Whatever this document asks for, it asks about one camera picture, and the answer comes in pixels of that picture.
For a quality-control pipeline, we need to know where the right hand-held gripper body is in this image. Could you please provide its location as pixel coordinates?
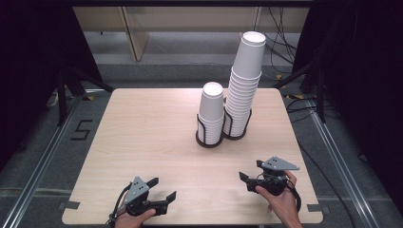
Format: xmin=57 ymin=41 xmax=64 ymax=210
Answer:
xmin=246 ymin=156 xmax=300 ymax=197

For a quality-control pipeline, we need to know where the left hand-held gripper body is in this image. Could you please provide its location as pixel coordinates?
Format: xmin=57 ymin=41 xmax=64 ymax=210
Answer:
xmin=125 ymin=176 xmax=169 ymax=217

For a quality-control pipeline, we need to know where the dark wire cup holder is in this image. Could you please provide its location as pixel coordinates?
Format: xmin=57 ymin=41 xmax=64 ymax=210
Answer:
xmin=195 ymin=108 xmax=226 ymax=149
xmin=221 ymin=105 xmax=253 ymax=142

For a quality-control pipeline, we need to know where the short stack of white cups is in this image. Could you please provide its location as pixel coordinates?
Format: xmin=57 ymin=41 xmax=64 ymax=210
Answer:
xmin=197 ymin=81 xmax=226 ymax=146

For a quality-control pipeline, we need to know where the person's left hand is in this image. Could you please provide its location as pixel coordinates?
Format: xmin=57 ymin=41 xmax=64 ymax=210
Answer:
xmin=113 ymin=208 xmax=157 ymax=228

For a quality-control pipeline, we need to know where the person's right hand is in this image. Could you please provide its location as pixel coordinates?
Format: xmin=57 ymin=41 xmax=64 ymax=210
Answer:
xmin=255 ymin=170 xmax=300 ymax=219

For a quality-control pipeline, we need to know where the black tape strip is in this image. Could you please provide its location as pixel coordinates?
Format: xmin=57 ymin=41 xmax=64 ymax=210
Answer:
xmin=307 ymin=203 xmax=331 ymax=214

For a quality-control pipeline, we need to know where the black metal stand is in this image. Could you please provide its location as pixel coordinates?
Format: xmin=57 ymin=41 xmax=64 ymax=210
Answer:
xmin=272 ymin=61 xmax=328 ymax=124
xmin=56 ymin=65 xmax=116 ymax=127

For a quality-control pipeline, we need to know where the tall stack of white cups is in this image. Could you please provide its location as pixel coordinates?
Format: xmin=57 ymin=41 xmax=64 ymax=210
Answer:
xmin=222 ymin=30 xmax=267 ymax=138

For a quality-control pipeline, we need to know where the beige wooden panel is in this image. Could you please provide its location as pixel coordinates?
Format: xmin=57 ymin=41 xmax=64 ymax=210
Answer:
xmin=72 ymin=7 xmax=310 ymax=63

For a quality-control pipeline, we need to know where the left hand-held gripper cable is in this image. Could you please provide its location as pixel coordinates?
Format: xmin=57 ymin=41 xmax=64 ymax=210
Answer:
xmin=108 ymin=182 xmax=132 ymax=227

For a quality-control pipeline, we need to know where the hand-held gripper cable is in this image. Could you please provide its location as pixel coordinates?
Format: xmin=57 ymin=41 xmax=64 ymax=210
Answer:
xmin=286 ymin=181 xmax=302 ymax=214
xmin=108 ymin=182 xmax=132 ymax=227

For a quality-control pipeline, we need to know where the right hand-held gripper cable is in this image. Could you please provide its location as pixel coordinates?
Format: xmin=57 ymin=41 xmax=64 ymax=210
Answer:
xmin=286 ymin=181 xmax=302 ymax=214

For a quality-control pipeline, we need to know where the black floor cable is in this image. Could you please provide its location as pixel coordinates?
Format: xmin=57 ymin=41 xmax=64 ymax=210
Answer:
xmin=285 ymin=97 xmax=358 ymax=228

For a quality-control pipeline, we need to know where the aluminium floor rail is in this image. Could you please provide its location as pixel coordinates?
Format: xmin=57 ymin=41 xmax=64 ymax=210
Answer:
xmin=0 ymin=94 xmax=84 ymax=228
xmin=307 ymin=101 xmax=403 ymax=228

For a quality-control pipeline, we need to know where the bundle of black cables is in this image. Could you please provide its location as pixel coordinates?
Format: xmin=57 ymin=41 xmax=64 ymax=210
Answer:
xmin=261 ymin=7 xmax=299 ymax=81

